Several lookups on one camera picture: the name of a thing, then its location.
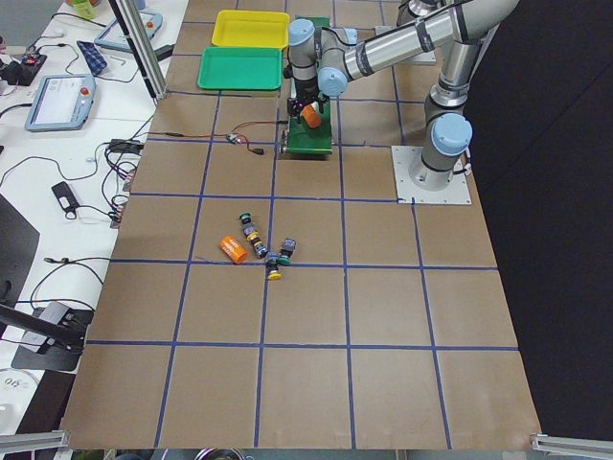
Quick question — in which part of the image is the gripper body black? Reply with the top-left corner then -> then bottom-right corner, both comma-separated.
287,77 -> 329,118

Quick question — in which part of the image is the plain orange cylinder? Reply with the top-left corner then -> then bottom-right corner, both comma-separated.
300,104 -> 322,129

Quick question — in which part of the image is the green push button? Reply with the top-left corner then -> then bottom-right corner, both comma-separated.
278,238 -> 297,266
238,212 -> 254,227

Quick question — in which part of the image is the yellow push button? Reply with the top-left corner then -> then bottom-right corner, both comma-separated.
264,251 -> 282,281
243,226 -> 268,259

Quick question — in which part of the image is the orange cylinder labelled 4680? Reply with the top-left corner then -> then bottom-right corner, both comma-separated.
219,235 -> 247,265

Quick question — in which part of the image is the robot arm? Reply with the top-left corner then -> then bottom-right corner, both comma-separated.
284,1 -> 517,191

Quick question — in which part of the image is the green conveyor belt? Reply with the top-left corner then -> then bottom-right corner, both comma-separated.
280,17 -> 332,156

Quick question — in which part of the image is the green plastic tray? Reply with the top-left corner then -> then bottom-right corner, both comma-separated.
196,47 -> 283,91

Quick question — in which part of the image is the yellow plastic tray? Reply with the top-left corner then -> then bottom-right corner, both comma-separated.
211,10 -> 290,50

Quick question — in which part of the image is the black power brick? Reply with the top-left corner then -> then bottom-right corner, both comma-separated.
154,44 -> 174,62

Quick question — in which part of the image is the black usb hub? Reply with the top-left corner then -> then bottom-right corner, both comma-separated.
108,139 -> 144,154

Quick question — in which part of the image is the far teach pendant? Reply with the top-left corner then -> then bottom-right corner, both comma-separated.
94,11 -> 164,53

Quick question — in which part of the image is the teach pendant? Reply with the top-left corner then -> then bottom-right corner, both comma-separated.
94,11 -> 164,53
25,74 -> 97,132

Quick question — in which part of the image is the blue checked cloth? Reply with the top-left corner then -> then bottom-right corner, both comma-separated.
77,40 -> 107,76

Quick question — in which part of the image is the near teach pendant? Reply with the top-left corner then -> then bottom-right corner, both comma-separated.
25,74 -> 97,132

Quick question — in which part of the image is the black power adapter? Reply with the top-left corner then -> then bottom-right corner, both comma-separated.
51,181 -> 80,213

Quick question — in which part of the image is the red black wire cable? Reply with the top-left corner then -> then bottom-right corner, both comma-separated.
148,120 -> 288,156

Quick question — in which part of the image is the aluminium frame post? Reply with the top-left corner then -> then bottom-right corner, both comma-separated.
109,0 -> 168,101

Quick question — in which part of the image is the black camera stand base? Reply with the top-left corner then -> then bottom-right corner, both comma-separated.
1,301 -> 94,372

